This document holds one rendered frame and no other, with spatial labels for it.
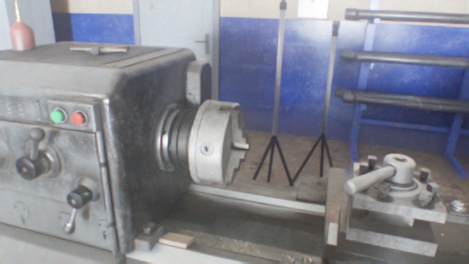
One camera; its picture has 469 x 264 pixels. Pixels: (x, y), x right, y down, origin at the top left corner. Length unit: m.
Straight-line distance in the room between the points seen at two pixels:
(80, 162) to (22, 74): 0.26
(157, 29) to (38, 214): 3.50
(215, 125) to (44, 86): 0.42
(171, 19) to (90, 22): 1.20
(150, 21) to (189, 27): 0.52
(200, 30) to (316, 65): 1.40
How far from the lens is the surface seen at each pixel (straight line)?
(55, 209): 1.05
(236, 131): 0.94
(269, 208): 1.18
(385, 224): 0.77
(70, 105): 0.82
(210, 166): 0.89
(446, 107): 3.66
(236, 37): 4.04
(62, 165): 0.94
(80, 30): 5.07
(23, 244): 1.16
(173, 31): 4.27
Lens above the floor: 1.48
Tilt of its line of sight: 21 degrees down
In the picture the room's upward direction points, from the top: 1 degrees clockwise
